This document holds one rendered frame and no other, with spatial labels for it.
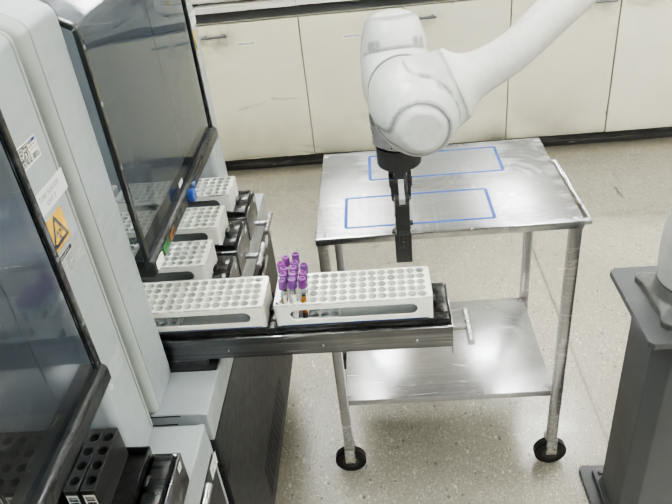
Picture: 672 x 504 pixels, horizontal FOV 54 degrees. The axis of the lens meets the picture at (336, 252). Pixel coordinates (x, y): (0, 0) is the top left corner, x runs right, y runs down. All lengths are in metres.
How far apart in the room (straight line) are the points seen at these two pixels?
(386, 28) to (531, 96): 2.66
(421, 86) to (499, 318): 1.33
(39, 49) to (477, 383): 1.38
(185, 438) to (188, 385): 0.13
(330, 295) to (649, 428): 0.81
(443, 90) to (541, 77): 2.76
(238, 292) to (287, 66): 2.30
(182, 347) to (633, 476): 1.11
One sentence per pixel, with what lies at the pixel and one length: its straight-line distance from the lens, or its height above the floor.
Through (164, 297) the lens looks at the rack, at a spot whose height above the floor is 0.86.
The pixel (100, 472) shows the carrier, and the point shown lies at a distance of 1.04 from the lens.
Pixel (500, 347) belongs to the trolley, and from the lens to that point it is 2.01.
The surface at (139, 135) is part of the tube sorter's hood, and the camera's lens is 1.24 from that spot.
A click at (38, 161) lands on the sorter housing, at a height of 1.29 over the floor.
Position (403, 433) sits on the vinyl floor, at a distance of 2.15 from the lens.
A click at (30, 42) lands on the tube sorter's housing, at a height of 1.41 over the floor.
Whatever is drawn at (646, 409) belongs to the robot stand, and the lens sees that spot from 1.66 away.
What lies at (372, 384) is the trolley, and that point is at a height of 0.28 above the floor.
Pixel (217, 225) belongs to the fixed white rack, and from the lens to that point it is 1.54.
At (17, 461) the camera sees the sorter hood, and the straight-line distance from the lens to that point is 0.85.
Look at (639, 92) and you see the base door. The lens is 3.80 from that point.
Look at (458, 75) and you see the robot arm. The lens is 0.90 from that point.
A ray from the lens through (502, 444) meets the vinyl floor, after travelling 2.13.
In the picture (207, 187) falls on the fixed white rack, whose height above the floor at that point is 0.87.
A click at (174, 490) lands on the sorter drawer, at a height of 0.79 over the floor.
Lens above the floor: 1.62
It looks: 33 degrees down
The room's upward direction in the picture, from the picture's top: 7 degrees counter-clockwise
